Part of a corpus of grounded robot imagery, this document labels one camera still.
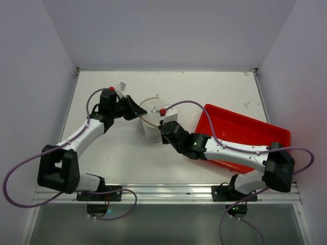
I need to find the white mesh laundry bag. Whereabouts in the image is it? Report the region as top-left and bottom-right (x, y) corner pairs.
(137, 94), (167, 143)

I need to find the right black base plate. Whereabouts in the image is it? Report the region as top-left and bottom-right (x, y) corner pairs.
(211, 185), (258, 202)

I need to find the aluminium mounting rail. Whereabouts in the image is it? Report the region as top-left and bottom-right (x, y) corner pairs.
(33, 183), (302, 207)

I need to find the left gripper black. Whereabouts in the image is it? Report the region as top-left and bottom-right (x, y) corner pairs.
(110, 95), (147, 120)

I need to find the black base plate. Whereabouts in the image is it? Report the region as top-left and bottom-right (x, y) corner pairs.
(211, 185), (258, 202)
(76, 185), (122, 202)

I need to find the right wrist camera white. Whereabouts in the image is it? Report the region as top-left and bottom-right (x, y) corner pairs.
(158, 105), (178, 126)

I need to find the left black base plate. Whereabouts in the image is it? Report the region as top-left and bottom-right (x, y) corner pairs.
(76, 185), (122, 202)

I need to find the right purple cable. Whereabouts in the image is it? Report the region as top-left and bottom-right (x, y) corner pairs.
(163, 101), (315, 245)

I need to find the red plastic tray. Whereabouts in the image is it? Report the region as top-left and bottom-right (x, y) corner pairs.
(195, 104), (291, 174)

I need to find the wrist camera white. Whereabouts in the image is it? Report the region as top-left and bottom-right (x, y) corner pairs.
(158, 105), (178, 126)
(109, 82), (126, 99)

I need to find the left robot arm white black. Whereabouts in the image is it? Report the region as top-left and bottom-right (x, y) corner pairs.
(37, 87), (147, 201)

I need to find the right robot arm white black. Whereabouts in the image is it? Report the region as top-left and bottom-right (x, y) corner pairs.
(159, 121), (295, 201)

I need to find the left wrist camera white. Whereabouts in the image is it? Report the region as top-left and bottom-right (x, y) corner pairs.
(109, 82), (126, 99)

